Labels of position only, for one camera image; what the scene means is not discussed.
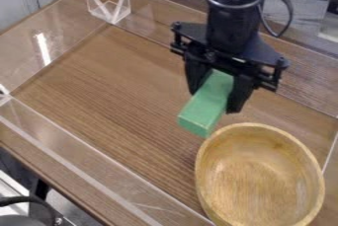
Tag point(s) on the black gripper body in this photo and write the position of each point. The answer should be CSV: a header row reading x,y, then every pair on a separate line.
x,y
227,41

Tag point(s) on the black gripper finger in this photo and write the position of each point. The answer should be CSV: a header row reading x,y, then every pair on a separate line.
x,y
241,93
197,71

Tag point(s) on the green rectangular block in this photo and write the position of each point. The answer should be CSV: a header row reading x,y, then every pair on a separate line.
x,y
207,104

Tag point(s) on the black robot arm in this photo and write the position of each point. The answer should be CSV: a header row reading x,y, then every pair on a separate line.
x,y
226,44

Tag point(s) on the brown wooden bowl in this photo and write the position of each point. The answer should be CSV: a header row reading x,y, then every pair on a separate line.
x,y
258,178

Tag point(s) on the clear acrylic corner bracket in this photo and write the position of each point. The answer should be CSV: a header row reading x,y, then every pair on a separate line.
x,y
110,11

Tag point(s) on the clear acrylic front wall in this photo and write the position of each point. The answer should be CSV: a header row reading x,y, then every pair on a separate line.
x,y
110,149

